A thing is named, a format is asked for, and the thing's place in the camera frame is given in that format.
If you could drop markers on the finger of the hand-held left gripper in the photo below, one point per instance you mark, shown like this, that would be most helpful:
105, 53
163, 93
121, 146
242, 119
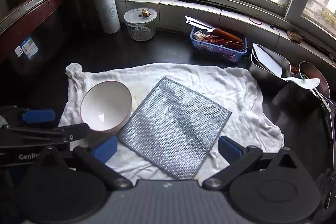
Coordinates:
39, 116
73, 130

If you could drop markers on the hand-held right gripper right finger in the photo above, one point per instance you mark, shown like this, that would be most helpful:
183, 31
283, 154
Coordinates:
230, 149

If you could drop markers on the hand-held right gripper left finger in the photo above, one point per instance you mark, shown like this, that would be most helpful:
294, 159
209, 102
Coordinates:
105, 149

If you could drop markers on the white bowl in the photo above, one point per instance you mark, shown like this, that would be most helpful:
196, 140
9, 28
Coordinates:
105, 106

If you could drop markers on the silver mesh dishcloth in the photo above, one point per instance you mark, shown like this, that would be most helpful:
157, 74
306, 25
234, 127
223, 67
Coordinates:
173, 127

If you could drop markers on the white cloth towel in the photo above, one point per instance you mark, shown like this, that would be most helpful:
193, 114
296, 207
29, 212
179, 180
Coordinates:
236, 98

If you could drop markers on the dark red cooker appliance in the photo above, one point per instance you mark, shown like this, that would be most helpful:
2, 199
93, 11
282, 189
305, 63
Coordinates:
31, 29

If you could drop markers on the white cutting board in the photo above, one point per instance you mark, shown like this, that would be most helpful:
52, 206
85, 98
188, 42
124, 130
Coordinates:
267, 60

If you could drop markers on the blue plastic basket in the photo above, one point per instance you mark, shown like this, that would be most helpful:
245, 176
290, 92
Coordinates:
223, 52

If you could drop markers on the white rice paddle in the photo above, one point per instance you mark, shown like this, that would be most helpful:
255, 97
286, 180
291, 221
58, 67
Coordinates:
304, 82

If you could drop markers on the dried red chilies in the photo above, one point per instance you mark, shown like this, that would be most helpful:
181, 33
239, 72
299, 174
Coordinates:
225, 43

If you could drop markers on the metal ladle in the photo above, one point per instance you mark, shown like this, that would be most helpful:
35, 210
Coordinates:
315, 71

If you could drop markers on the garlic bulb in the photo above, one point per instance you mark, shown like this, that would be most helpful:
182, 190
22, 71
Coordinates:
200, 35

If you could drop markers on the glass jar with lid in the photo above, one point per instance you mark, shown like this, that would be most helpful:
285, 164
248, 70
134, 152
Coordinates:
140, 27

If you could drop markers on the paper towel roll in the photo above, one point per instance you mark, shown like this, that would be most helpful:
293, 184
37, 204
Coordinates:
106, 8

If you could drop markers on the brown lump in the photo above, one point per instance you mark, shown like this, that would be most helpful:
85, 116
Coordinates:
294, 36

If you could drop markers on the red rubber band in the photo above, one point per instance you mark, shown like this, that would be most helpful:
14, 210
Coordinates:
255, 21

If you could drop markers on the ginger piece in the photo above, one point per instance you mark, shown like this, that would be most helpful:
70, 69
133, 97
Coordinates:
145, 13

